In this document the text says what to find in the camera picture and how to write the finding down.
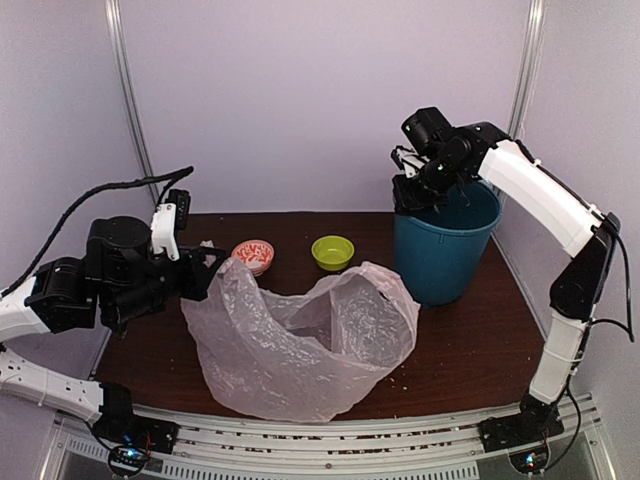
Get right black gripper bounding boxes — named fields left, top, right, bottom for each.
left=391, top=152, right=467, bottom=214

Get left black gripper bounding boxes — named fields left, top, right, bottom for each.
left=105, top=243, right=224, bottom=326

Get blue plastic trash bin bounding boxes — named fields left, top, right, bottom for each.
left=392, top=183, right=502, bottom=307

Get pink plastic trash bag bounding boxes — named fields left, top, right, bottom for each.
left=181, top=260, right=420, bottom=423

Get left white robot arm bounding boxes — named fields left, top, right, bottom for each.
left=1, top=216, right=228, bottom=444

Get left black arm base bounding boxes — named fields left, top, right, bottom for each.
left=87, top=383, right=179, bottom=478

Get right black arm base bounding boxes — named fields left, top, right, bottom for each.
left=478, top=395, right=564, bottom=476

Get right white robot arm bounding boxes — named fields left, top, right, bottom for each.
left=391, top=108, right=620, bottom=442

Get red patterned white bowl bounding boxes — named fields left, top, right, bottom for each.
left=232, top=239, right=275, bottom=277

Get green plastic bowl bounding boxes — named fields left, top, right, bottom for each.
left=311, top=235, right=355, bottom=272

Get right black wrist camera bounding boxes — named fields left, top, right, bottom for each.
left=391, top=145, right=430, bottom=179

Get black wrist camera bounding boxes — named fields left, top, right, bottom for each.
left=391, top=145, right=430, bottom=179
left=150, top=189, right=191, bottom=261

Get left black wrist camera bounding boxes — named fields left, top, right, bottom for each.
left=150, top=189, right=191, bottom=261

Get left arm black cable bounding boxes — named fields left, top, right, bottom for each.
left=0, top=166, right=195, bottom=296

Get right aluminium frame post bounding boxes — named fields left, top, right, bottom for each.
left=508, top=0, right=547, bottom=138

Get aluminium frame post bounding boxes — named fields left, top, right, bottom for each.
left=508, top=0, right=547, bottom=138
left=104, top=0, right=154, bottom=176

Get left aluminium frame post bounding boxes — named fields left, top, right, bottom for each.
left=104, top=0, right=154, bottom=176

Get aluminium front rail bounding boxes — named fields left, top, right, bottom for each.
left=49, top=394, right=604, bottom=480

